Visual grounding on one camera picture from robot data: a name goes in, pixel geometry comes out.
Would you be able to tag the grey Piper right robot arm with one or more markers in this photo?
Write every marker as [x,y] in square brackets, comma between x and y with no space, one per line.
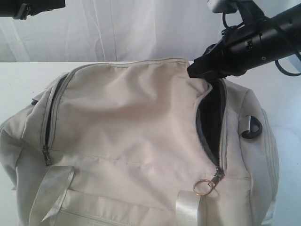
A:
[287,24]

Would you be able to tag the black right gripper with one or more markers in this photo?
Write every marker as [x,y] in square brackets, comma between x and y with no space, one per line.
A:
[238,51]

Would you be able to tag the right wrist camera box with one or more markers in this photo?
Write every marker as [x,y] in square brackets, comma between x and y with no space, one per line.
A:
[224,6]

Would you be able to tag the cream duffel bag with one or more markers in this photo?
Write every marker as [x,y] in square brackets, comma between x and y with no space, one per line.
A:
[141,144]

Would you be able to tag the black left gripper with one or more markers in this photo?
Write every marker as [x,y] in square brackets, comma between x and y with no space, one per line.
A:
[20,9]

